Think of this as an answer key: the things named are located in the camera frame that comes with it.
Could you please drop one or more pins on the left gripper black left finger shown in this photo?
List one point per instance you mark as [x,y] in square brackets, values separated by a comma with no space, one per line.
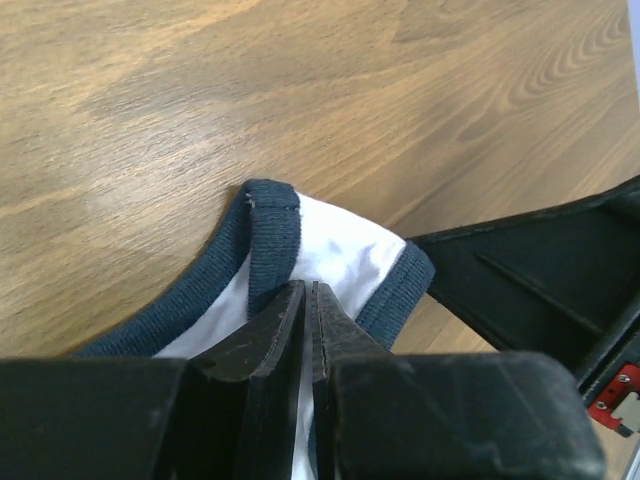
[229,413]

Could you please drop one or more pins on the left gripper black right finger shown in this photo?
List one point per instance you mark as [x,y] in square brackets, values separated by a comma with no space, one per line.
[377,415]

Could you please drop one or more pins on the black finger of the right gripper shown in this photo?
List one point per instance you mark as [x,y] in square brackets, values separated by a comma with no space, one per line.
[563,281]

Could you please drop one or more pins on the white printed tank top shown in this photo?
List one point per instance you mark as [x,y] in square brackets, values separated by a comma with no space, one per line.
[271,237]

